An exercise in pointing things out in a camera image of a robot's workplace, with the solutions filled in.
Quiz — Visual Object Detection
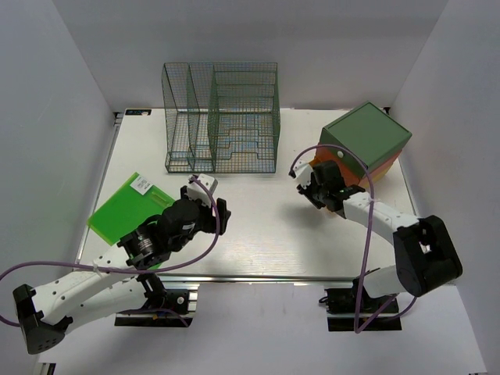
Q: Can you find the aluminium table edge rail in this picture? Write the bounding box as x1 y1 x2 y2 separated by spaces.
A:
70 269 445 286

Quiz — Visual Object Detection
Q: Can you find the green plastic folder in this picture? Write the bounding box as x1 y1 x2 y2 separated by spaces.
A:
82 173 174 267

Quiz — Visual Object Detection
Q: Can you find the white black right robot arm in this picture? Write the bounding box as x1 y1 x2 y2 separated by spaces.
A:
289 160 463 312

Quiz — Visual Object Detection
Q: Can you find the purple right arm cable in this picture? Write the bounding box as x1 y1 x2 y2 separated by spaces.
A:
289 144 419 335

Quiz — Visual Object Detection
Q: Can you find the green wire mesh organizer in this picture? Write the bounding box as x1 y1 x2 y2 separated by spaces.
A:
162 62 280 174

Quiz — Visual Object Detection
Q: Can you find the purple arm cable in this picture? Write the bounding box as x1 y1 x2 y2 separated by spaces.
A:
289 144 419 335
0 175 220 328

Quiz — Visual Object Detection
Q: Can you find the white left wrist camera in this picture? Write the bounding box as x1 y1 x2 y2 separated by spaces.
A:
187 173 218 206

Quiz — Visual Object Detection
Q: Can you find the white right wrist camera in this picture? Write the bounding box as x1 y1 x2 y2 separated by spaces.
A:
288 159 313 189

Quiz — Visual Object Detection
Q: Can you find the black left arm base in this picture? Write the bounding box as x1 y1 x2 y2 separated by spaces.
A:
114 273 197 328

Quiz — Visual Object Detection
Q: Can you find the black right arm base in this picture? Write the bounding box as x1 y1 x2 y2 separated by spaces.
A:
320 287 403 333

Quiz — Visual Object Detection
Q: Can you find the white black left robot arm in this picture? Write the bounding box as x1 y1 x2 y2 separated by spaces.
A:
12 174 231 355

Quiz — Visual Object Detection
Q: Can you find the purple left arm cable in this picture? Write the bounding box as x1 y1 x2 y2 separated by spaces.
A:
0 175 220 328

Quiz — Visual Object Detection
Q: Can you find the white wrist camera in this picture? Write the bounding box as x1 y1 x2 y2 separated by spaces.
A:
187 173 218 206
288 159 313 189

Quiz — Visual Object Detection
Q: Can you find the green top drawer box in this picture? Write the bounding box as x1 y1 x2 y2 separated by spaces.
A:
319 102 412 172

